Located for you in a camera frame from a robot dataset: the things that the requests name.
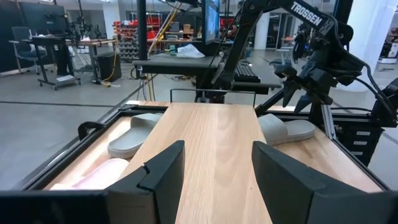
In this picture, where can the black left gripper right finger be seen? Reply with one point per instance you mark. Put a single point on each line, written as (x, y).
(289, 186)

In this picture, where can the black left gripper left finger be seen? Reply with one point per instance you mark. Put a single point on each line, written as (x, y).
(161, 186)

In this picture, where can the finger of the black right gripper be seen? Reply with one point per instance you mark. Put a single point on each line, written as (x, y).
(303, 102)
(290, 84)

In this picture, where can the grey slide sandal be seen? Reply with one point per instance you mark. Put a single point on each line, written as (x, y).
(130, 143)
(289, 130)

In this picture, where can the pink slide sandal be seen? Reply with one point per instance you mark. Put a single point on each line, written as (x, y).
(102, 177)

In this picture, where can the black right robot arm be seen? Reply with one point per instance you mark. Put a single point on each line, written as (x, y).
(308, 14)

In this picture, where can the grey keyboard desk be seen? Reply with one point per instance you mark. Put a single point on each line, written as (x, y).
(269, 77)

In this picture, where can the black keyboard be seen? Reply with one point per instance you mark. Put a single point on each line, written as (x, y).
(245, 73)

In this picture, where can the white building column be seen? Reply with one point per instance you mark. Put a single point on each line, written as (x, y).
(373, 37)

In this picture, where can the black drawer unit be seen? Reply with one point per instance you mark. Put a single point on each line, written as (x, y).
(357, 143)

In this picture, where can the computer monitor blue screen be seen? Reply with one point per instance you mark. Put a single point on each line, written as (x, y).
(211, 21)

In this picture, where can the white plastic bag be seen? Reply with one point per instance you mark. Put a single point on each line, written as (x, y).
(189, 52)

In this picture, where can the black desk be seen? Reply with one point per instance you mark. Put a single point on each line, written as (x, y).
(174, 62)

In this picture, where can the black bin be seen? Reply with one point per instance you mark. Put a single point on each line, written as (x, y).
(109, 67)

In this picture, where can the yellow diagonal pole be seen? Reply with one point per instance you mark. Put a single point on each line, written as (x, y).
(164, 29)

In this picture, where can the red parts shelving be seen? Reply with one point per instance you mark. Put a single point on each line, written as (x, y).
(126, 34)

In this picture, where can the black desk pole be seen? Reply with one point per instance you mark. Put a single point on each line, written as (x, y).
(142, 28)

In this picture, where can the wooden workbench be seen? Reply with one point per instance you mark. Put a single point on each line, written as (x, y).
(93, 42)

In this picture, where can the black rolling cart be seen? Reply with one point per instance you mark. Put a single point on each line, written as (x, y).
(59, 62)

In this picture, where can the black office chair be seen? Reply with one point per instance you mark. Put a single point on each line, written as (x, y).
(26, 46)

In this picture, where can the black partition panel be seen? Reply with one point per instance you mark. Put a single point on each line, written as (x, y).
(12, 15)

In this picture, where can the wooden shelf black metal frame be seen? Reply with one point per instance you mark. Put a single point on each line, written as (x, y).
(214, 140)

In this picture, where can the black frame clamp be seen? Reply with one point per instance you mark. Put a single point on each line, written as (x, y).
(90, 126)

